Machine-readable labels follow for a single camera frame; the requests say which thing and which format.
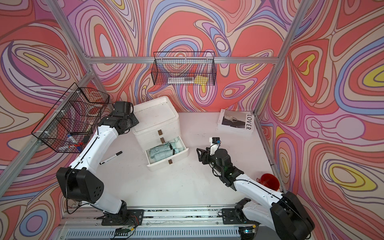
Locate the mint umbrella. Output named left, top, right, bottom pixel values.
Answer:
left=150, top=142, right=184, bottom=155
left=149, top=149, right=179, bottom=164

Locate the white drawer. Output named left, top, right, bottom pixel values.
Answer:
left=146, top=137, right=189, bottom=172

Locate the white drawer cabinet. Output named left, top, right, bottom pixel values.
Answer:
left=132, top=96, right=182, bottom=151

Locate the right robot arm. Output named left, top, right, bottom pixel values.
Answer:
left=197, top=148, right=315, bottom=240

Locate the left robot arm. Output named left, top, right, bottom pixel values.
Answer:
left=56, top=101, right=139, bottom=218

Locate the LOVER book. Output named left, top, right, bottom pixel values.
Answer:
left=218, top=109, right=255, bottom=135

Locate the red metal cup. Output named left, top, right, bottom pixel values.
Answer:
left=257, top=173, right=280, bottom=191

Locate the yellow item in basket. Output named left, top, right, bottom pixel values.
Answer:
left=194, top=76, right=209, bottom=86

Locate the black marker pen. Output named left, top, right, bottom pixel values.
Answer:
left=100, top=151, right=123, bottom=165

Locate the blue red marker in basket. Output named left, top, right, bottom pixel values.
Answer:
left=67, top=134, right=83, bottom=152

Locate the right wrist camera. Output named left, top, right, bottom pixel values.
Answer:
left=209, top=137, right=221, bottom=156

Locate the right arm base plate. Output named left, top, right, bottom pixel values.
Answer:
left=218, top=198, right=260, bottom=226

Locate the black wire basket back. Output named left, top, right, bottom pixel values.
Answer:
left=151, top=51, right=217, bottom=86

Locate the black wire basket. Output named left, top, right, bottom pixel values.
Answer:
left=32, top=83, right=110, bottom=154
left=151, top=51, right=217, bottom=86

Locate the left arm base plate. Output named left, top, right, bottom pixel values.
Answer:
left=101, top=209, right=144, bottom=227

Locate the black wire basket left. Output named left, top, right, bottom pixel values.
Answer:
left=32, top=83, right=110, bottom=154

